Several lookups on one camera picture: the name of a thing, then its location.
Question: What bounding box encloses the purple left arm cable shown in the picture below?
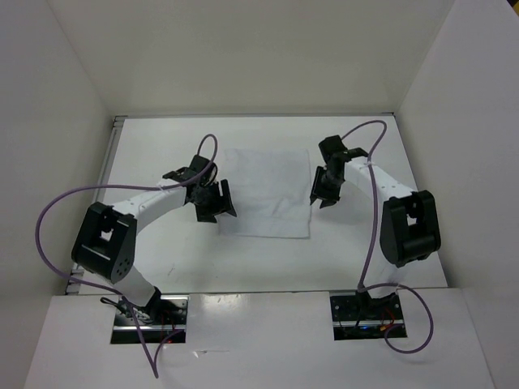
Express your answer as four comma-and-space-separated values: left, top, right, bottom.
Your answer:
35, 134, 219, 378

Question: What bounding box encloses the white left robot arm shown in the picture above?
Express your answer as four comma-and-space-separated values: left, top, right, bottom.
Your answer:
71, 155, 237, 324

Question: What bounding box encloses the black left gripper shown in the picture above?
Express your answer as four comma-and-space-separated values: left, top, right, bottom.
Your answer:
191, 179, 236, 224

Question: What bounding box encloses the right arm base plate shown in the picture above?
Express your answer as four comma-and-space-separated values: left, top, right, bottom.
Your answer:
329, 293, 407, 341

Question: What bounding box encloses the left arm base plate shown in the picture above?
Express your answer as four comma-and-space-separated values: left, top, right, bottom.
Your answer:
100, 295, 189, 344

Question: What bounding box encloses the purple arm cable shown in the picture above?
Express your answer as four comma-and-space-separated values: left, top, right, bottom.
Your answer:
35, 134, 219, 378
338, 119, 437, 356

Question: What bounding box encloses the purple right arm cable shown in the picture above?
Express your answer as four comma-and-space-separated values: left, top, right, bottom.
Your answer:
338, 119, 437, 356

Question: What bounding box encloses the white fabric skirt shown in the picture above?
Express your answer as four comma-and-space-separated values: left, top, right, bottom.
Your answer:
218, 148, 311, 239

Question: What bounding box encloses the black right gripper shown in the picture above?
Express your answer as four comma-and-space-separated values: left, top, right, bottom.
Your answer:
310, 166, 345, 208

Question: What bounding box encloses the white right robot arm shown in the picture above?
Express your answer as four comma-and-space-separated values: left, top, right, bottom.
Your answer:
310, 135, 441, 287

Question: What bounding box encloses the aluminium table edge rail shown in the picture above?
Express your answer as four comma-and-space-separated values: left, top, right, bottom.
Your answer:
78, 117, 388, 296

